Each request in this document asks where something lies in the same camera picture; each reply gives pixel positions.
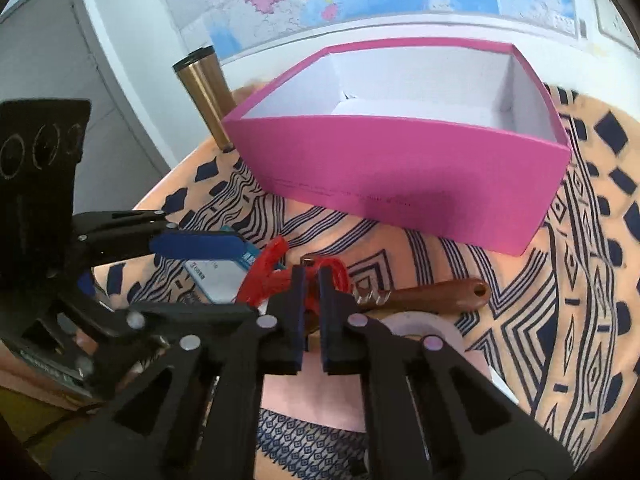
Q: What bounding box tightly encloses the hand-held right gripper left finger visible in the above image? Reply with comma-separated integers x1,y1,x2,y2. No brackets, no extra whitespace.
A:
47,266,308,480

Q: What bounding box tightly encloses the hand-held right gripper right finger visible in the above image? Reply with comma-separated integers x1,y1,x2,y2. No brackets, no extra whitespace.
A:
319,267,576,480

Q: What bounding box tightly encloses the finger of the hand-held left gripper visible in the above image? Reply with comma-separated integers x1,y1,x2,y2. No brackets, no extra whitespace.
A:
72,209,247,264
47,296,261,396

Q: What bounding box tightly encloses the white and blue medicine box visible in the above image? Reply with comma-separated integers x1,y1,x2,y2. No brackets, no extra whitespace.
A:
182,227,263,306

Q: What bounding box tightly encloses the red plastic clip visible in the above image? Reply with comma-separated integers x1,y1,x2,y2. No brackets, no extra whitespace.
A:
235,237,353,321

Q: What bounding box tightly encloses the brown handled tool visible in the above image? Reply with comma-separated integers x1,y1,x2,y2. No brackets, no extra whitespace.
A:
300,255,491,333

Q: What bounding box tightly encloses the pink cardboard box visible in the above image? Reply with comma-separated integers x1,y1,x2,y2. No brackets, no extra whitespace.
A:
220,37,573,257

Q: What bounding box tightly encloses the white tape roll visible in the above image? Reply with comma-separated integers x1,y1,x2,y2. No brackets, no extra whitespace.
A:
370,310,466,357

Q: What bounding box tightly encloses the gold travel mug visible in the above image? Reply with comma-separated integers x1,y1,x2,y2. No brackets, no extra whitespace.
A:
172,45,238,153

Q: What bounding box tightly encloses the grey door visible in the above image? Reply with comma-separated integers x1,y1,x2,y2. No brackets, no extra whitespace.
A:
0,0,171,181

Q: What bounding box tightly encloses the orange patterned tablecloth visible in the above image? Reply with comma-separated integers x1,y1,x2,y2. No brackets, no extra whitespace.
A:
92,80,640,480

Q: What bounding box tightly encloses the white wall socket panel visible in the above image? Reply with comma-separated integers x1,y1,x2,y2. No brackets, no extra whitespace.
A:
592,0,640,53

